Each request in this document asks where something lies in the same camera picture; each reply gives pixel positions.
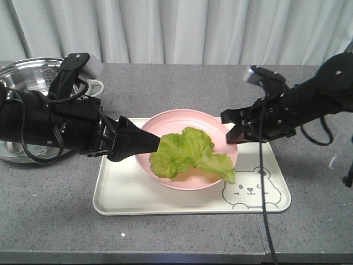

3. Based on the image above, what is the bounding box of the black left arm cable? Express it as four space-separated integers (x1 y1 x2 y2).
10 79 90 164

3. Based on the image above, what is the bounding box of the cream bear serving tray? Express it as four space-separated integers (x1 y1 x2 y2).
92 116 292 216

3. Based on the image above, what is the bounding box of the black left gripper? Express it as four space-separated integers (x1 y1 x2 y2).
79 109 160 162

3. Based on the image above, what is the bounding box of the grey stone countertop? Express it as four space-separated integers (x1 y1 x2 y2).
1 63 352 264

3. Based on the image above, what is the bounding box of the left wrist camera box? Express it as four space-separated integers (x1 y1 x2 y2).
80 53 104 79

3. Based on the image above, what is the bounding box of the green lettuce leaf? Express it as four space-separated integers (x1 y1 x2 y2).
149 127 236 184

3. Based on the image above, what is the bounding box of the white pleated curtain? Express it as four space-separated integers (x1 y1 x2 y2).
1 1 352 65

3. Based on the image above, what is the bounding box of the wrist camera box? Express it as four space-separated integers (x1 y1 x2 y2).
80 53 104 79
243 65 265 86

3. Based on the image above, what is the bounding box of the green electric cooking pot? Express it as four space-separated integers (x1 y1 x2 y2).
0 57 105 164

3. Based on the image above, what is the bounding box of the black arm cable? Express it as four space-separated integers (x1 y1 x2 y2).
10 79 90 164
258 93 279 265

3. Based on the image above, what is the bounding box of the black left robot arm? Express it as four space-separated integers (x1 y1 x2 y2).
1 86 160 162

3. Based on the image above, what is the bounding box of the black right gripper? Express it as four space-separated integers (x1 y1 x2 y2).
221 93 296 144

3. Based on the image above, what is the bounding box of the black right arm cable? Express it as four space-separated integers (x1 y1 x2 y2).
258 93 279 265

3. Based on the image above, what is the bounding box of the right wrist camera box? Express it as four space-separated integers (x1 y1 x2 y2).
243 65 265 86

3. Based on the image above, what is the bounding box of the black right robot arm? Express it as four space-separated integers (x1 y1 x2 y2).
221 51 352 144

